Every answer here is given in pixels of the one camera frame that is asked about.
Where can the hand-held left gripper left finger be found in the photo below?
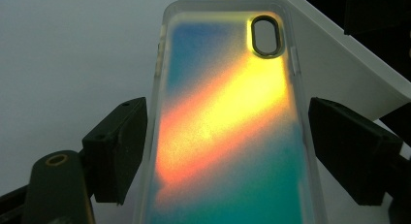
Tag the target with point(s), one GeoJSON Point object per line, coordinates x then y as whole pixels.
{"type": "Point", "coordinates": [119, 146]}

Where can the iridescent clear phone case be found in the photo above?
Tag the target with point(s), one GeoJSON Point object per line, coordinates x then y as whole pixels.
{"type": "Point", "coordinates": [226, 127]}

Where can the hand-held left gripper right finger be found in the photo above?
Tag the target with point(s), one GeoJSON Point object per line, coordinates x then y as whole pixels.
{"type": "Point", "coordinates": [349, 149]}

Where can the white plastic bin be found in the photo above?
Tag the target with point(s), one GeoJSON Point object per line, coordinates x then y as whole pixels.
{"type": "Point", "coordinates": [339, 72]}

